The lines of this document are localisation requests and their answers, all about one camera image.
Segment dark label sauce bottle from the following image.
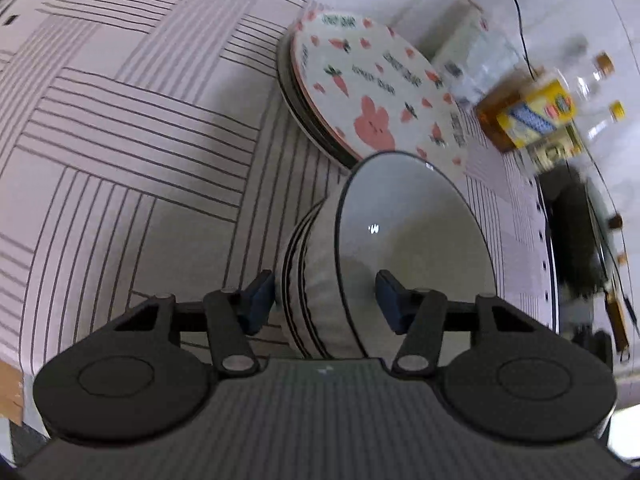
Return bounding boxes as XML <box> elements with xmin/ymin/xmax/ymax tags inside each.
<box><xmin>523</xmin><ymin>124</ymin><xmax>584</xmax><ymax>176</ymax></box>

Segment white sun plate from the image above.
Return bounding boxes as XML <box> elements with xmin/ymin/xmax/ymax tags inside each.
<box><xmin>277</xmin><ymin>29</ymin><xmax>357</xmax><ymax>171</ymax></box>

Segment black power cable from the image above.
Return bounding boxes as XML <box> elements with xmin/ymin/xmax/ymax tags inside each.
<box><xmin>499</xmin><ymin>0</ymin><xmax>640</xmax><ymax>340</ymax></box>

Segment yellow label oil bottle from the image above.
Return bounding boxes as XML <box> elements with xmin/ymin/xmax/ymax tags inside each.
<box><xmin>475</xmin><ymin>70</ymin><xmax>577</xmax><ymax>153</ymax></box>

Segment white plastic salt bag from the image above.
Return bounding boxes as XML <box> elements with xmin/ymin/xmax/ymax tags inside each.
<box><xmin>431</xmin><ymin>3</ymin><xmax>521</xmax><ymax>108</ymax></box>

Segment pink rabbit carrot plate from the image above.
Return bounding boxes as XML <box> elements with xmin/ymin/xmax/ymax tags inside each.
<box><xmin>290</xmin><ymin>11</ymin><xmax>468</xmax><ymax>181</ymax></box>

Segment white bowl dark rim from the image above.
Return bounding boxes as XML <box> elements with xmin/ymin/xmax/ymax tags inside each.
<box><xmin>277</xmin><ymin>152</ymin><xmax>498</xmax><ymax>362</ymax></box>

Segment clear bottle orange cap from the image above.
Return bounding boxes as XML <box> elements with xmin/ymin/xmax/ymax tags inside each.
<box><xmin>568</xmin><ymin>52</ymin><xmax>615</xmax><ymax>105</ymax></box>

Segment striped patterned table mat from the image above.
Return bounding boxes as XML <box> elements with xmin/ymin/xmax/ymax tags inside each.
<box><xmin>0</xmin><ymin>0</ymin><xmax>558</xmax><ymax>371</ymax></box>

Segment clear bottle yellow cap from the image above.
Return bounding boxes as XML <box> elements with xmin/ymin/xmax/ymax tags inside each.
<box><xmin>580</xmin><ymin>101</ymin><xmax>626</xmax><ymax>143</ymax></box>

